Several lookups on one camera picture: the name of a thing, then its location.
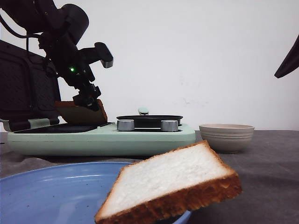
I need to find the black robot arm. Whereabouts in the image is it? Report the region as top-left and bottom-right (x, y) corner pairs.
(0, 0), (105, 111)

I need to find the silver left control knob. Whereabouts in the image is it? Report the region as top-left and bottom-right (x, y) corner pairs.
(117, 119), (135, 132)

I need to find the silver right control knob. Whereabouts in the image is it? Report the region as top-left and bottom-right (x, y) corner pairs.
(161, 119), (178, 132)

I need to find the cream ribbed bowl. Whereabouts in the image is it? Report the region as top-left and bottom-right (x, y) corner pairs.
(199, 124), (255, 154)

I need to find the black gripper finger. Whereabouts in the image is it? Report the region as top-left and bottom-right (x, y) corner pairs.
(274, 37), (299, 78)

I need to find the blue plastic plate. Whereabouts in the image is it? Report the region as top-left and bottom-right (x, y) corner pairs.
(0, 161), (192, 224)

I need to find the silver control knob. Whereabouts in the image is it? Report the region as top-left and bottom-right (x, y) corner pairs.
(161, 119), (178, 132)
(117, 119), (135, 132)

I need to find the mint green sandwich maker lid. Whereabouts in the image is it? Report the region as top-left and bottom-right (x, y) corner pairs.
(0, 41), (61, 132)

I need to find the white bread slice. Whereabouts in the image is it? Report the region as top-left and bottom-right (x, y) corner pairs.
(54, 99), (107, 125)
(94, 140), (242, 224)

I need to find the mint green breakfast maker base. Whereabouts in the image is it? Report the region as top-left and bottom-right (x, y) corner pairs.
(7, 123), (196, 156)

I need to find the black round frying pan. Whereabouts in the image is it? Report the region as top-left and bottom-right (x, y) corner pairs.
(116, 107), (183, 128)

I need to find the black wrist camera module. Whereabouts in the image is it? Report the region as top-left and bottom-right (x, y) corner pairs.
(79, 42), (114, 68)

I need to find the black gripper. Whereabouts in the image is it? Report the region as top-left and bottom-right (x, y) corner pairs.
(38, 32), (100, 106)

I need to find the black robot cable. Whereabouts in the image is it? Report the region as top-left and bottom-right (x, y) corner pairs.
(0, 11), (43, 51)

